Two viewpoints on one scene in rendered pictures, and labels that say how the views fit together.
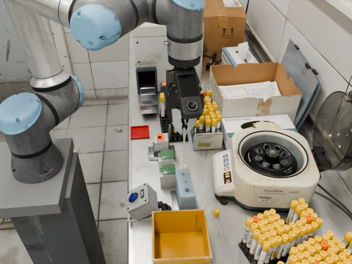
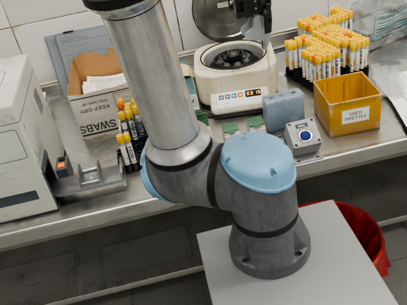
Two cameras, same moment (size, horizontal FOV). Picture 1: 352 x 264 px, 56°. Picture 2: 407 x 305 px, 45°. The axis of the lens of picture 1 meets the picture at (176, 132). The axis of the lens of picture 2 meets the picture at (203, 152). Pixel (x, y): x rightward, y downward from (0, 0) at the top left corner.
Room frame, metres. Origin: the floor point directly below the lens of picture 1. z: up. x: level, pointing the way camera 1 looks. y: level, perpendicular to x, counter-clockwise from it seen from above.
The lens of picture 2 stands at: (0.79, 1.07, 1.61)
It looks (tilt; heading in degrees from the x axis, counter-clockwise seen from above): 35 degrees down; 272
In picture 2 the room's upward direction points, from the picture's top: 11 degrees counter-clockwise
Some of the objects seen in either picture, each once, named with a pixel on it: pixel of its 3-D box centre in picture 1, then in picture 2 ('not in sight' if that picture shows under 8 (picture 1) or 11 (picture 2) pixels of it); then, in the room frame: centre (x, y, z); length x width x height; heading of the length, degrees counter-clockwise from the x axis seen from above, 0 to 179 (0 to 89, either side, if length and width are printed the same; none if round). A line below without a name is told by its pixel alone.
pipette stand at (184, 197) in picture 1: (184, 194); (283, 112); (0.61, -0.02, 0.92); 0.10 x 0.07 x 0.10; 8
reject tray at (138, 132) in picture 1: (140, 132); not in sight; (0.94, 0.13, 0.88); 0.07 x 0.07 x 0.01; 6
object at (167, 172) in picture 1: (167, 176); (256, 132); (0.69, 0.02, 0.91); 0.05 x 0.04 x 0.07; 96
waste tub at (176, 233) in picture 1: (179, 244); (346, 104); (0.45, -0.01, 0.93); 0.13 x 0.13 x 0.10; 3
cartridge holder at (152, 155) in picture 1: (161, 150); not in sight; (0.83, 0.05, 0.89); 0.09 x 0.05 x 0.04; 95
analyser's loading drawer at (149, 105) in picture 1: (147, 92); (82, 178); (1.13, 0.11, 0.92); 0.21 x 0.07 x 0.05; 6
